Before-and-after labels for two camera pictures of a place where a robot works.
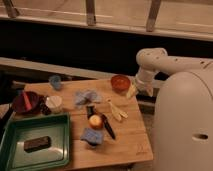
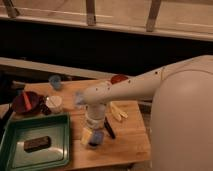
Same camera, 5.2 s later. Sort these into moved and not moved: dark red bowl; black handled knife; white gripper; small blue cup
Moved: white gripper
Not moved: black handled knife; small blue cup; dark red bowl
